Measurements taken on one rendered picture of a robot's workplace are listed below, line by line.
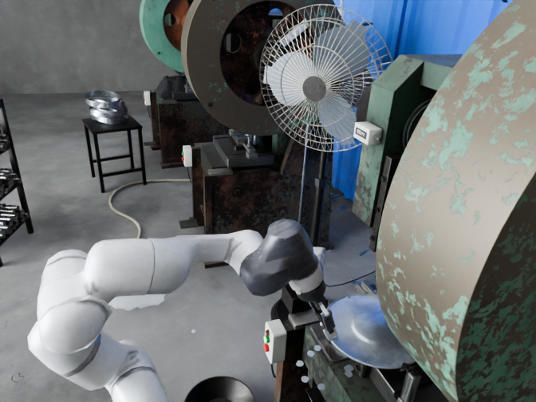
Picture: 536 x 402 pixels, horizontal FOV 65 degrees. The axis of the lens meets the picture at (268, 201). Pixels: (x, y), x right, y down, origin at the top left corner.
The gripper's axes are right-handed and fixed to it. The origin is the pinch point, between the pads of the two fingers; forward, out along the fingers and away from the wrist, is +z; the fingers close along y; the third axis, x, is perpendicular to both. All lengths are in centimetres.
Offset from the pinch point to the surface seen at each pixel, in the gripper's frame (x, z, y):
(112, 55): -23, 20, -660
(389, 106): 37, -46, -10
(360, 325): 9.0, 7.5, -1.3
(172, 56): 26, -15, -304
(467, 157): 16, -64, 39
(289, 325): -7.5, 18.5, -23.7
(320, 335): -2.6, 3.1, -2.2
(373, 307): 16.6, 11.7, -6.9
